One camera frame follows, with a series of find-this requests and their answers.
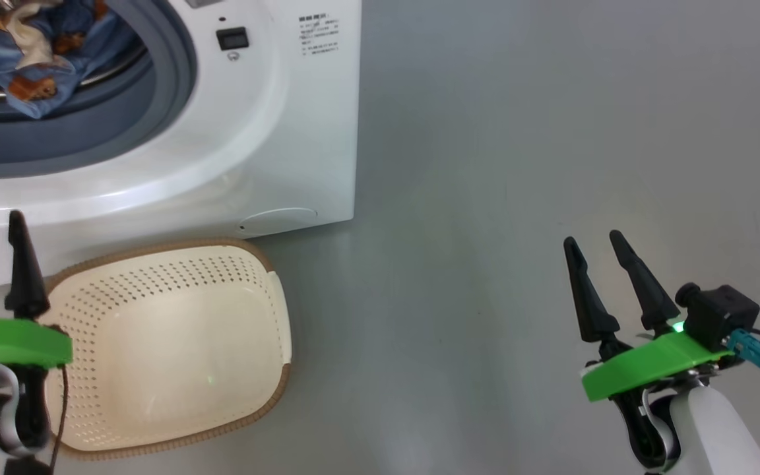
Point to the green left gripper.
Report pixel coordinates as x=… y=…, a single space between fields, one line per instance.
x=10 y=342

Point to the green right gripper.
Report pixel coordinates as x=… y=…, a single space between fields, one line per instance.
x=650 y=363

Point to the blue printed garment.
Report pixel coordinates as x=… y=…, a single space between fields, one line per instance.
x=37 y=89

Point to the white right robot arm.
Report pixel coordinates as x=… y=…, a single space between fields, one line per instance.
x=716 y=435

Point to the white washing machine body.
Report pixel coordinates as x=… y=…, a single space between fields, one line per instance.
x=254 y=132

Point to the black door latch socket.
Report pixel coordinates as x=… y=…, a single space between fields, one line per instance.
x=232 y=38

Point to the cream perforated laundry basket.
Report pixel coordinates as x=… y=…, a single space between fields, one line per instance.
x=175 y=356

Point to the round white filter cover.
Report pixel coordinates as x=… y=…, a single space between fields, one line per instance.
x=281 y=221

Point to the printed text label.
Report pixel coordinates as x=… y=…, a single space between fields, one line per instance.
x=319 y=34

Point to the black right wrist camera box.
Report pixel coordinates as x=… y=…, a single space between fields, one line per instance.
x=720 y=313

